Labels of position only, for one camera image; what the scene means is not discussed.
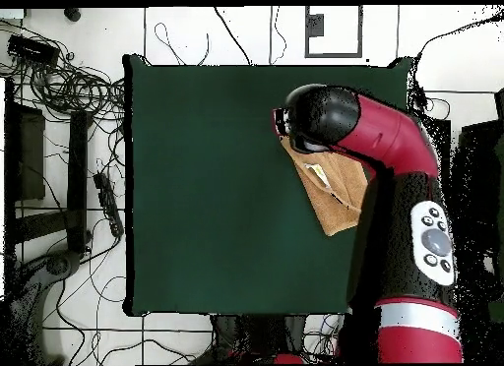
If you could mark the dark green table cloth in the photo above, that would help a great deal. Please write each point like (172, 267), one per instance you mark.
(197, 224)

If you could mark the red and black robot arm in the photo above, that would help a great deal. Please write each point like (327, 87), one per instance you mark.
(393, 224)

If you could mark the black metal stand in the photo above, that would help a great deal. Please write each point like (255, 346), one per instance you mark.
(256, 334)

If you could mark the dark cabinet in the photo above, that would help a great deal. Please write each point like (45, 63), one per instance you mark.
(478, 165)

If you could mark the small round black object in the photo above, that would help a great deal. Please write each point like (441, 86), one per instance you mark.
(72, 14)

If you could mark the grey rectangular floor frame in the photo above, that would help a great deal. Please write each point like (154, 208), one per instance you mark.
(333, 55)

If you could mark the long black power strip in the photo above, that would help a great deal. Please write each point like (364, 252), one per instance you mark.
(108, 202)

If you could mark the black T-shaped floor stand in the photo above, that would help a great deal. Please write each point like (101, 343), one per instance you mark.
(77, 165)

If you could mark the tan terry cloth towel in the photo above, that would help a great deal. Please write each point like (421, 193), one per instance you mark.
(334, 196)

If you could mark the grey chair base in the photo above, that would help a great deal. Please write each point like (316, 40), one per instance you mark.
(27, 303)

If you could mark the dark brown box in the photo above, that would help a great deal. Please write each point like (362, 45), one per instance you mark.
(31, 153)

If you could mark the flat black box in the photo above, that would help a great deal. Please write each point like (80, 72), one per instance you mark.
(31, 49)

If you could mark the black upright bar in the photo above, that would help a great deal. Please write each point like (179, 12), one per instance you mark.
(445, 145)

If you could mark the dark green object on floor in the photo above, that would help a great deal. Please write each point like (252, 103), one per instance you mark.
(497, 311)

